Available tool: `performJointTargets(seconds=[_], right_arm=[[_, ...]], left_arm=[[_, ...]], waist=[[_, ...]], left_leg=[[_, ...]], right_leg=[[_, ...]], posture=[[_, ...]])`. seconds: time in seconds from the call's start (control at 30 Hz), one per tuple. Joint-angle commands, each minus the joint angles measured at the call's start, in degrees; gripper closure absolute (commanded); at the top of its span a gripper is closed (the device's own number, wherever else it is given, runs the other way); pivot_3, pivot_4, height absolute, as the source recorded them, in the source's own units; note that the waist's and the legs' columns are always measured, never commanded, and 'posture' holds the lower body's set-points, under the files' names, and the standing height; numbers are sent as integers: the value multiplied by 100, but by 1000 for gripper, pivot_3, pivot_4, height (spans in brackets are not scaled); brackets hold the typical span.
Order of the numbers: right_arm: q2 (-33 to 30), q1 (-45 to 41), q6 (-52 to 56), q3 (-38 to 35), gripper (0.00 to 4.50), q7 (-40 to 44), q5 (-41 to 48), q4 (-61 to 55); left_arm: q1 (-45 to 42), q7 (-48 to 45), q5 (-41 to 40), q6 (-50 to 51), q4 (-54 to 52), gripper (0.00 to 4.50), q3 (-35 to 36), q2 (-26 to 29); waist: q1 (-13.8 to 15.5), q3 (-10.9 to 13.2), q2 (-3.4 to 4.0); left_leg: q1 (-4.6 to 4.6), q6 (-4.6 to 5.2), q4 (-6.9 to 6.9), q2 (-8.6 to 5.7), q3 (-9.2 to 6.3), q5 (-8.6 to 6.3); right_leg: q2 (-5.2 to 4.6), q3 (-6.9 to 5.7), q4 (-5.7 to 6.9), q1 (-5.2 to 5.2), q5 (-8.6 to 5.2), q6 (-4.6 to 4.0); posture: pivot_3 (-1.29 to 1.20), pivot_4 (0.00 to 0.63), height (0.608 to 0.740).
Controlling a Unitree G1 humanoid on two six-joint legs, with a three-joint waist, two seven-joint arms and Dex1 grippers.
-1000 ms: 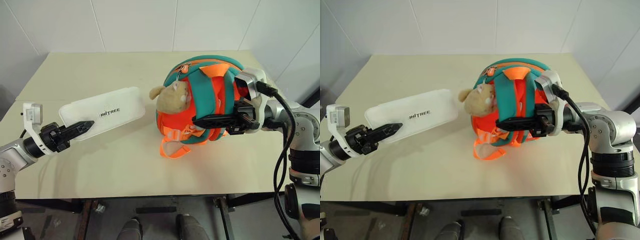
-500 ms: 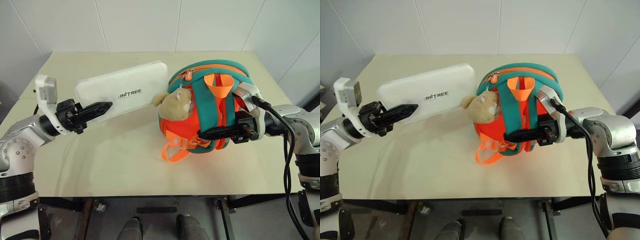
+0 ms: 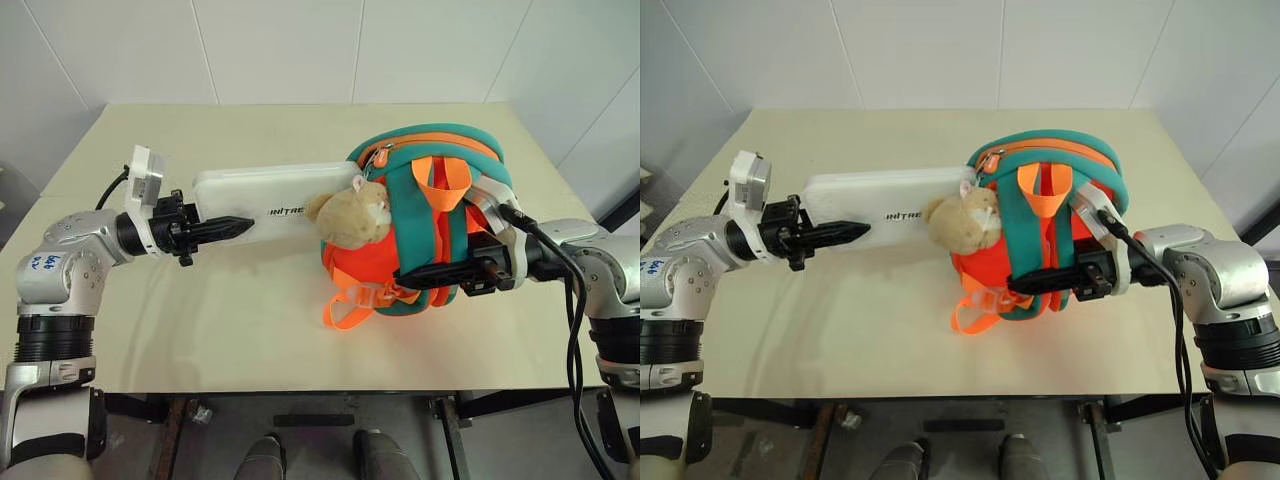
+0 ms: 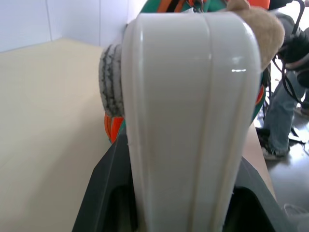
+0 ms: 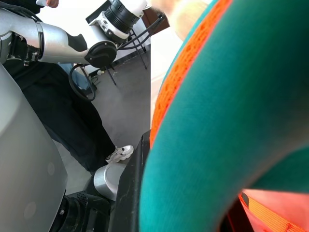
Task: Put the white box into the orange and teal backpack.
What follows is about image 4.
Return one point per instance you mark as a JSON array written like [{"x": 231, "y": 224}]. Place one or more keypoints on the white box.
[{"x": 186, "y": 108}]

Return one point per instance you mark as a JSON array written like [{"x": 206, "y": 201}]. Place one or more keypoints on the beige plush ear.
[{"x": 265, "y": 33}]

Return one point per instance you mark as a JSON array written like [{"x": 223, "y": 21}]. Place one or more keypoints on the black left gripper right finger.
[{"x": 256, "y": 193}]

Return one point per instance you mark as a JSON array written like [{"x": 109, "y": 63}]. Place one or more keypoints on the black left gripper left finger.
[{"x": 109, "y": 183}]

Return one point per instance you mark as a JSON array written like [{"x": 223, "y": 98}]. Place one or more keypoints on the grey striped plush ear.
[{"x": 109, "y": 79}]

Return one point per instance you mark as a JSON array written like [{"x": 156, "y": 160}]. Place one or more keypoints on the person in jeans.
[{"x": 282, "y": 101}]

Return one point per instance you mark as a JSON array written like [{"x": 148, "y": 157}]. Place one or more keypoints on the colourful plush toy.
[{"x": 114, "y": 126}]

